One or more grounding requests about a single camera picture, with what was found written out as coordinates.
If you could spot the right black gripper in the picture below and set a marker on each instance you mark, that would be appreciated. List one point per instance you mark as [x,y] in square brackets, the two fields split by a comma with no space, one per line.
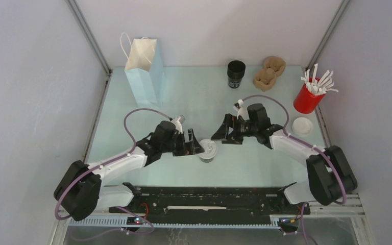
[222,133]

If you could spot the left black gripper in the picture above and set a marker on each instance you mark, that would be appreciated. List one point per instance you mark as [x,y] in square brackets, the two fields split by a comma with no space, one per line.
[192,145]

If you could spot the white cup lid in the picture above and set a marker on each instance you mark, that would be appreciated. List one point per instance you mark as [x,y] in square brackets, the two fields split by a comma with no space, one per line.
[209,146]

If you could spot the light blue paper bag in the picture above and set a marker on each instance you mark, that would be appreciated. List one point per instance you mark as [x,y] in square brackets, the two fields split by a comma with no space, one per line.
[144,69]

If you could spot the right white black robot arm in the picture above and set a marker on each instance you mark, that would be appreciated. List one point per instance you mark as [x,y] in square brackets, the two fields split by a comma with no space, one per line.
[329,173]

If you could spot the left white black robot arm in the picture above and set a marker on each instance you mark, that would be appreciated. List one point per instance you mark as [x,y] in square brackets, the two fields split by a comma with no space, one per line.
[89,187]

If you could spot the brown pulp cup carrier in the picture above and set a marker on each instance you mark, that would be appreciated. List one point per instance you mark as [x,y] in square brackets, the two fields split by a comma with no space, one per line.
[265,78]

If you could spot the black paper cup stack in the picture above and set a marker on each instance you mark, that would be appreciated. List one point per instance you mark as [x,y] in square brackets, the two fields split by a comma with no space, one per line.
[235,72]

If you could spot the white lid stack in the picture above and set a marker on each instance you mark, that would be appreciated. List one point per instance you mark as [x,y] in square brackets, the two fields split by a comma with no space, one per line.
[302,126]

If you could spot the red cup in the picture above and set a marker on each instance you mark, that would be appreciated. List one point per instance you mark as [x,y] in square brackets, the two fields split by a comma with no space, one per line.
[306,102]

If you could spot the white wrapped straws bundle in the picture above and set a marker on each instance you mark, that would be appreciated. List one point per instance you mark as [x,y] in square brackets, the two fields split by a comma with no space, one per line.
[318,86]

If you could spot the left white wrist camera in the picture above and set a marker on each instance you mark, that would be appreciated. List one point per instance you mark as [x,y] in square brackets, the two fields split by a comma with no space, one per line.
[178,121]

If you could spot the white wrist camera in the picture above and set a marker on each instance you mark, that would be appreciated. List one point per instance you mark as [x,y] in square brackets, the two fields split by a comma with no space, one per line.
[240,111]
[178,121]

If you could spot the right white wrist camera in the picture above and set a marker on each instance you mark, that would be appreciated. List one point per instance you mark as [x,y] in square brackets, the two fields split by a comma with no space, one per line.
[240,111]

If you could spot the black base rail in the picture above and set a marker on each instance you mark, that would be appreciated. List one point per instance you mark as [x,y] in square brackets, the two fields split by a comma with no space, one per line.
[215,207]

